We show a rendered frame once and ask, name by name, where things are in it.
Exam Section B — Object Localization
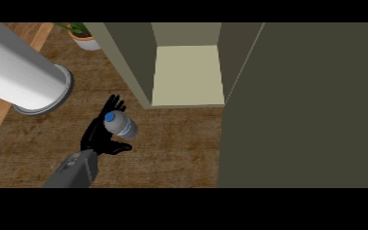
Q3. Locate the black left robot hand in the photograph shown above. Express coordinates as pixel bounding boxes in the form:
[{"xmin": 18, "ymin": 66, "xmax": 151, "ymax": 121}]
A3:
[{"xmin": 79, "ymin": 94, "xmax": 134, "ymax": 156}]

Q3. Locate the clear blue-capped water bottle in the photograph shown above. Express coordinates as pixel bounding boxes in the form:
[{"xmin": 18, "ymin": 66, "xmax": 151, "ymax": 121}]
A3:
[{"xmin": 103, "ymin": 109, "xmax": 140, "ymax": 141}]

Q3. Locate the olive green open cabinet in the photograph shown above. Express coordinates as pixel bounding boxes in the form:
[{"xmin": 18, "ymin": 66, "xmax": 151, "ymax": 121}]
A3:
[{"xmin": 85, "ymin": 22, "xmax": 267, "ymax": 110}]

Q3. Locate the dark olive cabinet door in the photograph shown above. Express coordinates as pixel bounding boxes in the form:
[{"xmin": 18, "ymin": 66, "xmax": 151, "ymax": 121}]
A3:
[{"xmin": 216, "ymin": 22, "xmax": 368, "ymax": 189}]

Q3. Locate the white cylindrical container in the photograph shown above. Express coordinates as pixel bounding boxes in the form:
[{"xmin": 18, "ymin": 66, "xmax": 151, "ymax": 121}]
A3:
[{"xmin": 0, "ymin": 22, "xmax": 76, "ymax": 117}]

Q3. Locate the potted green plant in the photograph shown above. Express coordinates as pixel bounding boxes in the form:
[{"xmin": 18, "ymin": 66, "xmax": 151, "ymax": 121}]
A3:
[{"xmin": 54, "ymin": 22, "xmax": 104, "ymax": 52}]

